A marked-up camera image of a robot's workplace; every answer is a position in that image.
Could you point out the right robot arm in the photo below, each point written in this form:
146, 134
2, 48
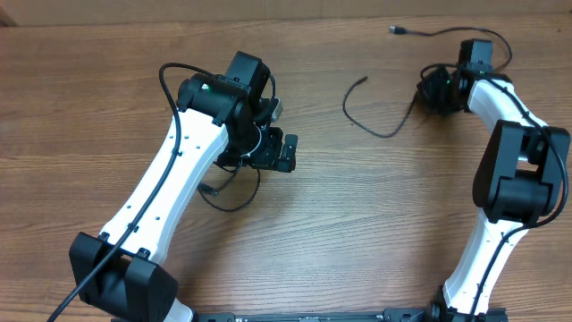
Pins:
520, 184

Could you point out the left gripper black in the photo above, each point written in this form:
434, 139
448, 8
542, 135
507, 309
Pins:
270, 157

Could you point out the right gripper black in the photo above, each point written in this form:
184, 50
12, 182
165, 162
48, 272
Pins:
431, 92

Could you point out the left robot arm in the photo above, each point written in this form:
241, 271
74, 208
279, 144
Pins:
217, 119

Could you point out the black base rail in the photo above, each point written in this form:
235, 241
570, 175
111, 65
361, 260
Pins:
388, 315

